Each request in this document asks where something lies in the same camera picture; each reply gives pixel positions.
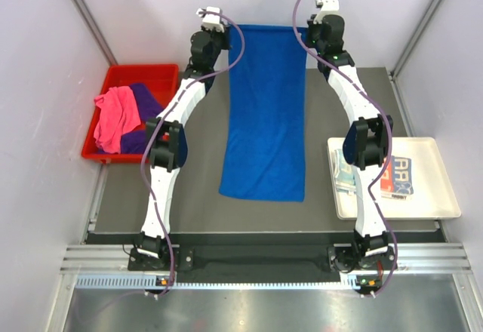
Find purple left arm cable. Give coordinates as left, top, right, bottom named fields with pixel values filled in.
left=140, top=11, right=247, bottom=297

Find dark blue towel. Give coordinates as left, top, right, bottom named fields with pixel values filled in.
left=219, top=25, right=306, bottom=202

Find blue polka dot towel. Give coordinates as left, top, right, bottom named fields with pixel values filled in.
left=333, top=149, right=356, bottom=194

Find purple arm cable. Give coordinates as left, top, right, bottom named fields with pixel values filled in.
left=140, top=11, right=247, bottom=297
left=293, top=0, right=399, bottom=295

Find white plastic tray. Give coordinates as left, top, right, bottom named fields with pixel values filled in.
left=327, top=137, right=461, bottom=220

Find purple towel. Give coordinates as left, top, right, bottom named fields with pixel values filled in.
left=120, top=83, right=164, bottom=155

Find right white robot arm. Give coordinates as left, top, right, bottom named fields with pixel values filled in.
left=305, top=14, right=392, bottom=269

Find pink towel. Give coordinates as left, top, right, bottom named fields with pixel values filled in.
left=94, top=86, right=141, bottom=154

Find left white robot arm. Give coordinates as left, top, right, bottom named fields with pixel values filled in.
left=131, top=23, right=230, bottom=270

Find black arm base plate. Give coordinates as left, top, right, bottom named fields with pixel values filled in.
left=126, top=232, right=394, bottom=283

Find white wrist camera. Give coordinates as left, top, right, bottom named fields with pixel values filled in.
left=196, top=6, right=225, bottom=32
left=312, top=0, right=340, bottom=24

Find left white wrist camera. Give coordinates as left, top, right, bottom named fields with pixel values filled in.
left=196, top=6, right=225, bottom=32

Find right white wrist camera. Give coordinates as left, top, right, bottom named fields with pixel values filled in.
left=312, top=0, right=340, bottom=24

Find grey slotted cable duct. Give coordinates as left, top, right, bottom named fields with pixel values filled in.
left=75, top=274, right=360, bottom=291

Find aluminium frame rail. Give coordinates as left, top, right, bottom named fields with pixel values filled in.
left=60, top=243, right=471, bottom=274

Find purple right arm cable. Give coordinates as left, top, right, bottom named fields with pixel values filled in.
left=293, top=0, right=399, bottom=295

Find beige rabbit letter towel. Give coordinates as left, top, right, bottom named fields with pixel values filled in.
left=380, top=155, right=414, bottom=201

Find red plastic bin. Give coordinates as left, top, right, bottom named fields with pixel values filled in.
left=81, top=64, right=178, bottom=164

